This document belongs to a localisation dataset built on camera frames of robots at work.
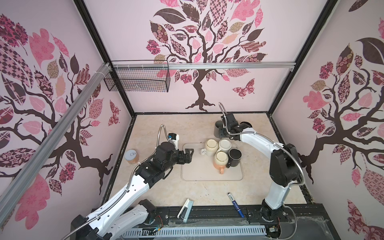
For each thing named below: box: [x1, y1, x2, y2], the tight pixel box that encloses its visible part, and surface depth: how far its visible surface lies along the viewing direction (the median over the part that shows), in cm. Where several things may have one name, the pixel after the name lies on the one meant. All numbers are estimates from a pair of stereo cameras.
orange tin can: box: [124, 149, 139, 165], surface depth 91 cm
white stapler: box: [177, 198, 194, 223], surface depth 75 cm
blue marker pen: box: [227, 192, 245, 218], surface depth 77 cm
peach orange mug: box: [213, 151, 229, 175], surface depth 87 cm
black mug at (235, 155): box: [226, 148, 243, 169], surface depth 87 cm
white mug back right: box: [216, 139, 232, 154], surface depth 94 cm
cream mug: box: [201, 139, 219, 157], surface depth 94 cm
